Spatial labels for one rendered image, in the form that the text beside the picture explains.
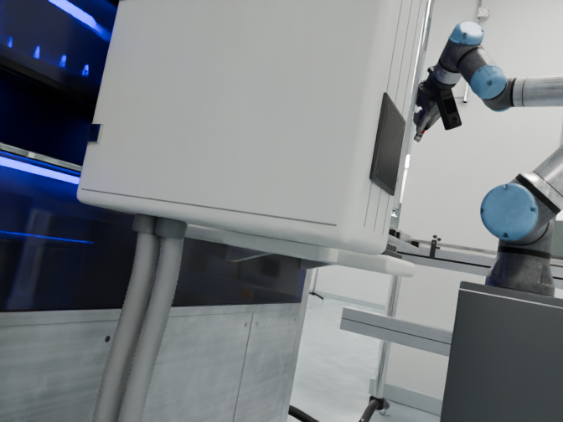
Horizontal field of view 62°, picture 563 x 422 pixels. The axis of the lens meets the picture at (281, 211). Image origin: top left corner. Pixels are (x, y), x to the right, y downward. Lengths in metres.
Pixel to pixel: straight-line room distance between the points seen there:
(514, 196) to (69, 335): 0.93
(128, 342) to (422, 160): 2.63
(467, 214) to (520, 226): 2.01
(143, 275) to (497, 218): 0.73
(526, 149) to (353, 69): 2.58
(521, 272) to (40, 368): 1.02
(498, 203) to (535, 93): 0.35
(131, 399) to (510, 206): 0.82
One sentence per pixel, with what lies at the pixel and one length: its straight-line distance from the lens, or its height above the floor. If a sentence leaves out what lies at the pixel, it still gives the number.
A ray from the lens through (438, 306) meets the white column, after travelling 3.07.
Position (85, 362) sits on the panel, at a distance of 1.04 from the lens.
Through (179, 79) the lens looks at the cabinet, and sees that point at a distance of 0.77.
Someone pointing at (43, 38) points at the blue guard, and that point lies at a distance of 0.91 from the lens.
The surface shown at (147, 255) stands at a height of 0.73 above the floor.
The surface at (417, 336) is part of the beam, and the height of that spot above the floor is 0.49.
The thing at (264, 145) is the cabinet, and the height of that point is 0.92.
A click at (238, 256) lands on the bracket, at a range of 1.30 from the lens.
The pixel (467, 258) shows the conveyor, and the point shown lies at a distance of 2.44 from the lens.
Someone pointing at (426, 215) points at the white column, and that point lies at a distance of 3.12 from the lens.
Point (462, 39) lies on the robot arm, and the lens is 1.29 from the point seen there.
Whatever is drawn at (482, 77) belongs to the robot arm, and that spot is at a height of 1.27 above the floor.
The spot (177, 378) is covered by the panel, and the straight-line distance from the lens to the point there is 1.28.
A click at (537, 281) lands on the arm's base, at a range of 1.22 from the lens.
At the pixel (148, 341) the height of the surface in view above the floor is 0.61.
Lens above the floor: 0.78
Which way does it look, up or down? 5 degrees up
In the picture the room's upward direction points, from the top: 10 degrees clockwise
